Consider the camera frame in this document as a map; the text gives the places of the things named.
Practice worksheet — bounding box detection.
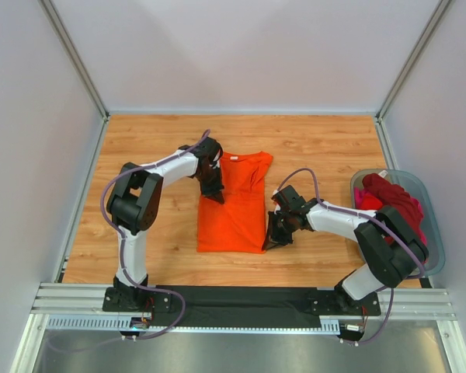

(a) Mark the orange t shirt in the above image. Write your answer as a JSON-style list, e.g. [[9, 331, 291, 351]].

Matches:
[[196, 152, 273, 254]]

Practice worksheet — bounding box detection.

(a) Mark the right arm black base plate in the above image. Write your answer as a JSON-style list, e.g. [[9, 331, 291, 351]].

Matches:
[[308, 289, 381, 316]]

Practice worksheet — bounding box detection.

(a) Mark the black cloth strip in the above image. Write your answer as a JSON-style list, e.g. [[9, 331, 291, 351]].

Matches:
[[154, 285, 320, 326]]

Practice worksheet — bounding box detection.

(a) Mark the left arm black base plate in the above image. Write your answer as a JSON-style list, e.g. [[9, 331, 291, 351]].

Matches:
[[102, 287, 181, 313]]

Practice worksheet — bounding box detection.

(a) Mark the aluminium corner post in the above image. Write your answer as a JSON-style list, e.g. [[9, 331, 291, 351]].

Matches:
[[38, 0, 109, 118], [375, 0, 457, 120]]

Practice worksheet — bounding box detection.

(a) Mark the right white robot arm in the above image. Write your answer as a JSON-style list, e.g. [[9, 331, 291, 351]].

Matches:
[[263, 185, 429, 301]]

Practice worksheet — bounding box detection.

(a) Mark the aluminium front rail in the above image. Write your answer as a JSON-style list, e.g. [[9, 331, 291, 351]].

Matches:
[[31, 284, 456, 320]]

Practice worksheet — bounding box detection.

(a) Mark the right aluminium corner post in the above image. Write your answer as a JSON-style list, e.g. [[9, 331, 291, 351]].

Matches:
[[375, 0, 457, 120]]

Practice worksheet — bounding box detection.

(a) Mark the dark red t shirt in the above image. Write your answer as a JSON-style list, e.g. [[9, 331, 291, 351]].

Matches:
[[363, 173, 423, 220]]

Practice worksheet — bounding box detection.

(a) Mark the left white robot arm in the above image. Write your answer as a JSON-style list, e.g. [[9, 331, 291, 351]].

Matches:
[[100, 133, 224, 292]]

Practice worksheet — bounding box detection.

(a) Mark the clear plastic basket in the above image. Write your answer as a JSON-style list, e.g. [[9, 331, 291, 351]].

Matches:
[[350, 169, 446, 277]]

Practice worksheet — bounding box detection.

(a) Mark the magenta t shirt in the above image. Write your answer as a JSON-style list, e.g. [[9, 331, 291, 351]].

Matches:
[[353, 184, 427, 245]]

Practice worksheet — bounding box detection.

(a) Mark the slotted grey cable duct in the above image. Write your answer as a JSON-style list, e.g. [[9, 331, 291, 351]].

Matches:
[[45, 315, 340, 336]]

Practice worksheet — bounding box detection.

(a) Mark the left aluminium corner post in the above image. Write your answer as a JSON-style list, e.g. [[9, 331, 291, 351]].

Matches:
[[38, 0, 109, 118]]

